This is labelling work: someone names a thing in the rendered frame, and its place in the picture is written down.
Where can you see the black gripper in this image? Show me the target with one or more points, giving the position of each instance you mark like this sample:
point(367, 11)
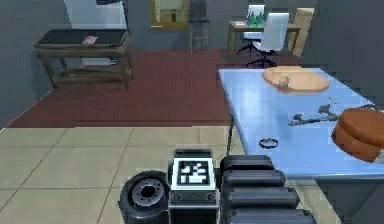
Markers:
point(143, 195)

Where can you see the light blue table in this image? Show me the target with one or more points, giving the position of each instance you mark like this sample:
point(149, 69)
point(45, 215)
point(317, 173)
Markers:
point(283, 133)

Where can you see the dark wooden side table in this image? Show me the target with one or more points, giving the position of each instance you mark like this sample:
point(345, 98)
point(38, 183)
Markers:
point(80, 50)

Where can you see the pink small card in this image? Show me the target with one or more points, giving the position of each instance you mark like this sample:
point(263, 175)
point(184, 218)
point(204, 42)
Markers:
point(89, 40)

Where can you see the dark wooden chair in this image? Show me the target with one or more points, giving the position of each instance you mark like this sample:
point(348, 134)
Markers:
point(199, 26)

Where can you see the gold framed mirror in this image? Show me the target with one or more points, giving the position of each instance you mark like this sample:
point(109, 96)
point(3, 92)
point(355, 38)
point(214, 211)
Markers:
point(169, 13)

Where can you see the white box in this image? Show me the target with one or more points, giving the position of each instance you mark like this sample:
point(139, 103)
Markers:
point(96, 13)

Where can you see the brown wooden desk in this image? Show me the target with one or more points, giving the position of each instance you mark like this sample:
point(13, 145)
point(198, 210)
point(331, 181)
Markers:
point(240, 28)

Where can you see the tan round flat bread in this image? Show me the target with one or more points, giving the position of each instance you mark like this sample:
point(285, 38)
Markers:
point(300, 80)

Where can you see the white office chair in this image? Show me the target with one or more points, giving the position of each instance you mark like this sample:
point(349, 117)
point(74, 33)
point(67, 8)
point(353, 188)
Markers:
point(254, 35)
point(271, 36)

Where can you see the white paper sheet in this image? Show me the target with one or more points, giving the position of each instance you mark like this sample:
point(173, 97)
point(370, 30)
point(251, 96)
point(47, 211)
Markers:
point(239, 23)

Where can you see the green bottle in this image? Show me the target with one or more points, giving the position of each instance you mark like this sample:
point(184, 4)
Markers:
point(252, 19)
point(259, 19)

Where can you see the brown round loaf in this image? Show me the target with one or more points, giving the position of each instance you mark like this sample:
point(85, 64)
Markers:
point(361, 133)

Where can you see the tan wooden board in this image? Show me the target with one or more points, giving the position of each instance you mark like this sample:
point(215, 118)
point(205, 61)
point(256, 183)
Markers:
point(301, 30)

